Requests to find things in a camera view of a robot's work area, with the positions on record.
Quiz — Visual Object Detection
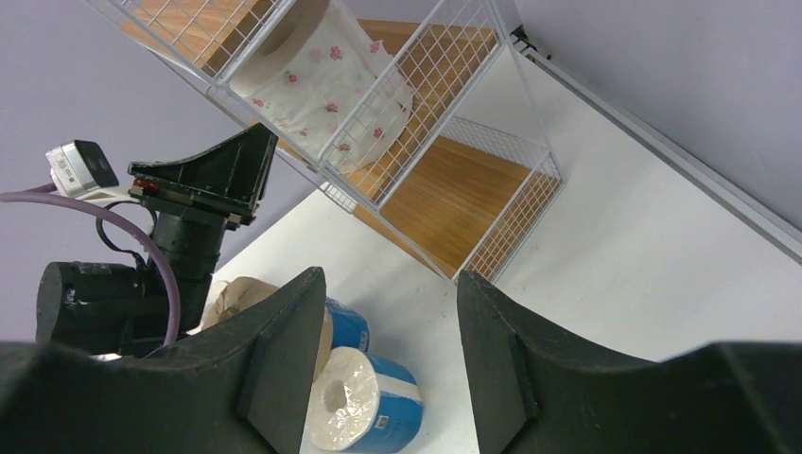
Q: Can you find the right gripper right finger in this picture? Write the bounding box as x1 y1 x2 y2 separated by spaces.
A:
457 271 801 453

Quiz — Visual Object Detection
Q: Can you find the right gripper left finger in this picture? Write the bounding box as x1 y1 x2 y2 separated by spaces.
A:
1 267 326 453

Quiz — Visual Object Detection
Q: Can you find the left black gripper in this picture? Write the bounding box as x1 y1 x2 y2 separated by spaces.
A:
128 123 278 227

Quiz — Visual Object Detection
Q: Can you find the white floral roll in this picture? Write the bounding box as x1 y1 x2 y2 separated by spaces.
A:
231 1 414 174

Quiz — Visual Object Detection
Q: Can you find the brown wrapped roll middle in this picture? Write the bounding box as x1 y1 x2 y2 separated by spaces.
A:
200 276 278 330

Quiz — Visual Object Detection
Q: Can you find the blue wrapped roll front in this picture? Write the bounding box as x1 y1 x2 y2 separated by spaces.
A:
305 347 425 453

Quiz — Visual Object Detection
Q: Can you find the blue wrapped roll under stack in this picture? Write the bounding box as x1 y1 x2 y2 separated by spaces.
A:
313 297 371 380

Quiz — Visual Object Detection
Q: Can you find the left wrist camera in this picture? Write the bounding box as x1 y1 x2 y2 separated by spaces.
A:
45 140 120 201

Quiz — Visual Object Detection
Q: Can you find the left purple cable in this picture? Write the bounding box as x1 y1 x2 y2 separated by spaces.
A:
0 183 183 348

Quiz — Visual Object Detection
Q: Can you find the white wire wooden shelf rack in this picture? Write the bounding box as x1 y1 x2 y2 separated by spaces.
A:
94 1 563 280

